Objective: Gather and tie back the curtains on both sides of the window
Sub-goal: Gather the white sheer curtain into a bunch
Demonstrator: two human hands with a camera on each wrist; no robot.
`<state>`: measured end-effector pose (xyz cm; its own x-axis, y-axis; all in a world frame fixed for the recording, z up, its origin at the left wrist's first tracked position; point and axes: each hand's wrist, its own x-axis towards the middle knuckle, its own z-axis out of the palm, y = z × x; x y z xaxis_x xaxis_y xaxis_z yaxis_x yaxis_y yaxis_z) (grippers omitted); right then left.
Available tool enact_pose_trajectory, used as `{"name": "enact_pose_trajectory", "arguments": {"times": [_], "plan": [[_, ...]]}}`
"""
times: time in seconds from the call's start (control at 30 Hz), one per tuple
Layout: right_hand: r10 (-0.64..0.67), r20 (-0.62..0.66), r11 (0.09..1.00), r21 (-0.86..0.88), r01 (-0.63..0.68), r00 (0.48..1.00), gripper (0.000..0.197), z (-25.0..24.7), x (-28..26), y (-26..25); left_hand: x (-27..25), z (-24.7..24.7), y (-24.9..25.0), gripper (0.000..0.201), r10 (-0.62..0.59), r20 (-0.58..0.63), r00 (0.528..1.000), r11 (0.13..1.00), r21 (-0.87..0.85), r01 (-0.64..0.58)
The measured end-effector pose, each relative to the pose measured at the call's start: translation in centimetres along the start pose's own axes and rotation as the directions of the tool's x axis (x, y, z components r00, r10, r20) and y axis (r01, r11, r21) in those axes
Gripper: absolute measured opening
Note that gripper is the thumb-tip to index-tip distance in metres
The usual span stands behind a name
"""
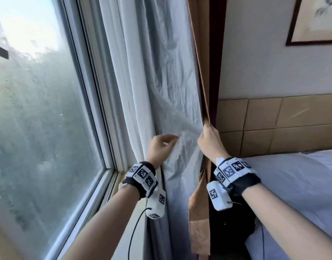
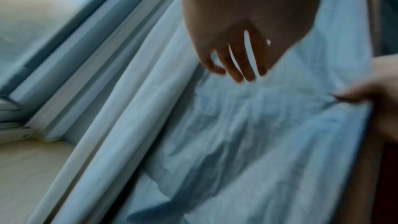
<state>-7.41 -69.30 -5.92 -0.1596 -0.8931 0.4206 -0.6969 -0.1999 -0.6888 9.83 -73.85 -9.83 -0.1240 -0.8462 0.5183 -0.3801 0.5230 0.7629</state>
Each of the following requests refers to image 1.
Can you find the dark framed picture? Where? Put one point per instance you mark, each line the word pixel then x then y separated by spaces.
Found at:
pixel 317 18

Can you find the white curtain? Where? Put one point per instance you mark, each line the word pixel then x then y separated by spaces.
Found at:
pixel 128 64

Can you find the person's left forearm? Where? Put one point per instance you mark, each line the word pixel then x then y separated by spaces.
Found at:
pixel 106 230

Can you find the person's right hand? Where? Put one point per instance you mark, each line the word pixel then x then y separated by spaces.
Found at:
pixel 210 143

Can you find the black marker wristband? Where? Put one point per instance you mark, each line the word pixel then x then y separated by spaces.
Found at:
pixel 141 176
pixel 233 170

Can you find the brown curtain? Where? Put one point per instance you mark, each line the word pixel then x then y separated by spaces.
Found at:
pixel 176 78

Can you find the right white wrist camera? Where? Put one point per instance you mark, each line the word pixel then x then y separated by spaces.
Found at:
pixel 218 196

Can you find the white pillow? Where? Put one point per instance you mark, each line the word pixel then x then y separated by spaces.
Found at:
pixel 285 181

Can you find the person's right forearm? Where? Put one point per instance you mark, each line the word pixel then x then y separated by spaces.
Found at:
pixel 285 219

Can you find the left black marker wristband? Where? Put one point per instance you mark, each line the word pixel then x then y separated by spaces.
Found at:
pixel 141 176

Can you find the right black marker wristband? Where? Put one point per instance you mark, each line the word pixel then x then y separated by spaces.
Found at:
pixel 233 170

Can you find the beige window sill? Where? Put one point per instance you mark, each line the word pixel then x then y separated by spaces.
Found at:
pixel 138 235

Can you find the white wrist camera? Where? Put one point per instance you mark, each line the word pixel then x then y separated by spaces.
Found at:
pixel 156 204
pixel 218 196

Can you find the glass window with frame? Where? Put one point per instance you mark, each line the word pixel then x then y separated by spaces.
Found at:
pixel 33 105

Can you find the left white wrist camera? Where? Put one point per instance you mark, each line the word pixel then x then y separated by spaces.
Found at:
pixel 156 204

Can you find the person's left hand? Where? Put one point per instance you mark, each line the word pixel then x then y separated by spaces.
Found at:
pixel 157 148

